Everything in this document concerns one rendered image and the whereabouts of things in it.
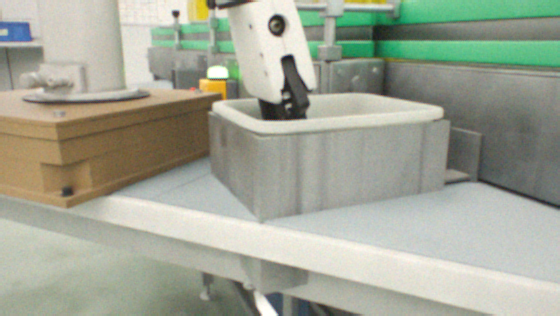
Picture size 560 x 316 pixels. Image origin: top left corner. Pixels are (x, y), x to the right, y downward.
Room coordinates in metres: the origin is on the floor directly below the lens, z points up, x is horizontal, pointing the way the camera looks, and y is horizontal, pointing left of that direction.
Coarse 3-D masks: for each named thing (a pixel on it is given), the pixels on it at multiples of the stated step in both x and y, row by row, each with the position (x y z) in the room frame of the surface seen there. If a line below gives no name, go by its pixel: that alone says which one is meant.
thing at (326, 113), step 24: (312, 96) 0.58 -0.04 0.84; (336, 96) 0.60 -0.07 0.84; (360, 96) 0.60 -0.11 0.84; (384, 96) 0.57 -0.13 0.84; (240, 120) 0.42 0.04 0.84; (312, 120) 0.40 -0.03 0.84; (336, 120) 0.41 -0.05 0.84; (360, 120) 0.42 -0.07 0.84; (384, 120) 0.43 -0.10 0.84; (408, 120) 0.44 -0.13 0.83; (432, 120) 0.47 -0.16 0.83
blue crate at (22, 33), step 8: (0, 24) 5.09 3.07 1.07; (8, 24) 5.12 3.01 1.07; (16, 24) 5.16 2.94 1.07; (24, 24) 5.19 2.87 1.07; (0, 32) 5.08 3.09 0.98; (8, 32) 5.12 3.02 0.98; (16, 32) 5.15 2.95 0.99; (24, 32) 5.18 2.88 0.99; (0, 40) 5.08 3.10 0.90; (8, 40) 5.11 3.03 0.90; (16, 40) 5.15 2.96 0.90; (24, 40) 5.17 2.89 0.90
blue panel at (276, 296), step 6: (162, 78) 2.04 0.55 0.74; (270, 294) 0.88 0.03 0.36; (276, 294) 0.85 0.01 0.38; (282, 294) 0.82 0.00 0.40; (270, 300) 0.88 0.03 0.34; (276, 300) 0.85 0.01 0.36; (282, 300) 0.82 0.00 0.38; (300, 300) 0.75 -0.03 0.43; (306, 300) 0.72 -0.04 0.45; (276, 306) 0.85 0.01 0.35; (282, 306) 0.82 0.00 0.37; (300, 306) 0.75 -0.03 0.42; (306, 306) 0.72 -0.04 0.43; (276, 312) 0.85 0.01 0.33; (282, 312) 0.82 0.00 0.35; (300, 312) 0.75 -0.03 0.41; (306, 312) 0.72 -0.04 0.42
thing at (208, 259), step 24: (0, 216) 0.62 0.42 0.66; (24, 216) 0.59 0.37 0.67; (48, 216) 0.57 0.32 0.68; (72, 216) 0.55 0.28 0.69; (96, 240) 0.53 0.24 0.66; (120, 240) 0.51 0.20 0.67; (144, 240) 0.50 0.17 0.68; (168, 240) 0.48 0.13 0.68; (192, 264) 0.46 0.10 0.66; (216, 264) 0.45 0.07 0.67; (312, 288) 0.40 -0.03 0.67; (336, 288) 0.39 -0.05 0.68; (360, 288) 0.38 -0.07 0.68; (384, 288) 0.37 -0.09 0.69; (360, 312) 0.38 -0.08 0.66; (384, 312) 0.37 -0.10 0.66; (408, 312) 0.36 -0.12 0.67; (432, 312) 0.35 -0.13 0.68; (456, 312) 0.34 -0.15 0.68; (480, 312) 0.33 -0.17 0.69
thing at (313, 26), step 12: (300, 12) 0.75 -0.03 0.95; (312, 12) 0.71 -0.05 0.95; (228, 24) 1.11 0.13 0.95; (312, 24) 0.71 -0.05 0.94; (156, 36) 2.12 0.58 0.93; (168, 36) 1.85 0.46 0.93; (180, 36) 1.64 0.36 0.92; (192, 36) 1.47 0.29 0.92; (204, 36) 1.33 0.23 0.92; (216, 36) 1.21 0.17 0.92; (228, 36) 1.12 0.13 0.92; (312, 36) 0.72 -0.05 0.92; (192, 48) 1.46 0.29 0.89; (204, 48) 1.32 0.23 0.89; (228, 48) 1.11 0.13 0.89; (312, 48) 0.71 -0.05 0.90
